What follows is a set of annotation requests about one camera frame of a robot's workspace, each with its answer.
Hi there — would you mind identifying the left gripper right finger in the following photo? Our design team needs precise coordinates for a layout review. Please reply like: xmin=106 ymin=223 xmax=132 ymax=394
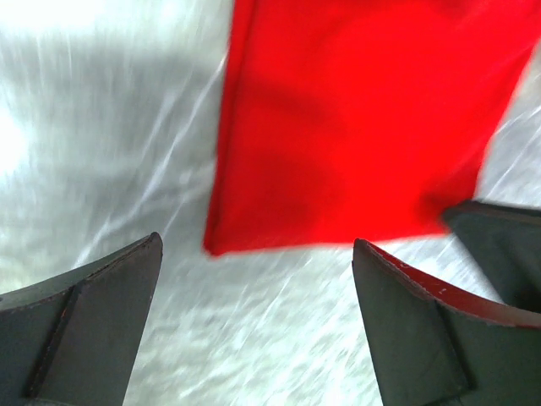
xmin=352 ymin=239 xmax=540 ymax=405

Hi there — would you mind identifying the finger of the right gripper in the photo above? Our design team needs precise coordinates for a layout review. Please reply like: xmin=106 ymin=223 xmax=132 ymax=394
xmin=442 ymin=200 xmax=540 ymax=313

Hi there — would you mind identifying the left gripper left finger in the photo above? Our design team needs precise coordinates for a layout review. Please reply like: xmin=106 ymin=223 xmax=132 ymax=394
xmin=1 ymin=233 xmax=163 ymax=405

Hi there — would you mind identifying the red t shirt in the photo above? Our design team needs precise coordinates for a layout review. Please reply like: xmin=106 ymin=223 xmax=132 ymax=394
xmin=203 ymin=1 xmax=540 ymax=255

